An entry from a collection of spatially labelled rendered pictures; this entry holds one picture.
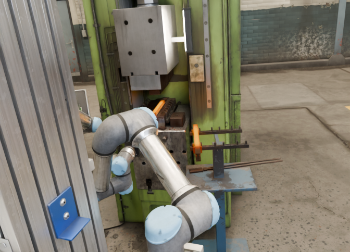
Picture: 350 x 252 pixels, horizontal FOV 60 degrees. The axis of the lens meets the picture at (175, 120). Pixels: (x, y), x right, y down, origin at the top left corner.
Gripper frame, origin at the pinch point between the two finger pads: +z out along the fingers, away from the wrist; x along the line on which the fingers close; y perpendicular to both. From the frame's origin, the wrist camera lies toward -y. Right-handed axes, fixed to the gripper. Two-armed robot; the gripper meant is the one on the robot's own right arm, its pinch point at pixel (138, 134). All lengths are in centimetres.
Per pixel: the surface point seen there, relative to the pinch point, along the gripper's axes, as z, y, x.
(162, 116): 30.7, 1.1, 6.8
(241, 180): 5, 32, 57
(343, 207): 78, 100, 140
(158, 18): 31, -60, 10
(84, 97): 25, -15, -43
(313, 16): 652, -21, 238
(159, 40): 31, -47, 9
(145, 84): 30.7, -21.1, -2.3
